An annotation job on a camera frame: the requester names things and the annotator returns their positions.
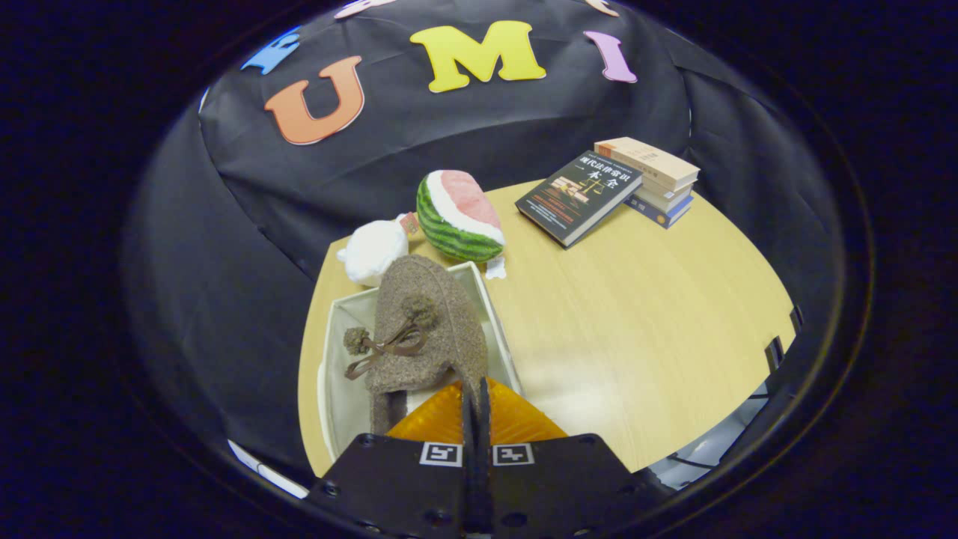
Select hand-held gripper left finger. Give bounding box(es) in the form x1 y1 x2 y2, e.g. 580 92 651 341
308 378 479 539

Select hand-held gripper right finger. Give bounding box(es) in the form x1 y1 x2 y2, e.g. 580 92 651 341
479 377 674 539

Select cream fabric storage box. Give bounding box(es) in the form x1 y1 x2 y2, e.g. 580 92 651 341
317 261 525 462

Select brown fuzzy shoe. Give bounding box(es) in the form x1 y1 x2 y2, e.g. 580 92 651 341
343 255 489 437

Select white plush toy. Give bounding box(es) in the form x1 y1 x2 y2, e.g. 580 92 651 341
337 213 421 287

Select watermelon slice plush toy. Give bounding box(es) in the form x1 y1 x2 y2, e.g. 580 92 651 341
416 170 509 281

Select black paperback book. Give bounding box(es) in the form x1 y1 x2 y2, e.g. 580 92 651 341
515 151 644 249

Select blue book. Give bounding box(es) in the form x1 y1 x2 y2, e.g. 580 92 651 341
624 195 695 230

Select white book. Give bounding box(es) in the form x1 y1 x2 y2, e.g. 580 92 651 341
635 183 695 213

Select tan paperback book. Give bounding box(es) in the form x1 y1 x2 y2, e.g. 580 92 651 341
594 137 701 189

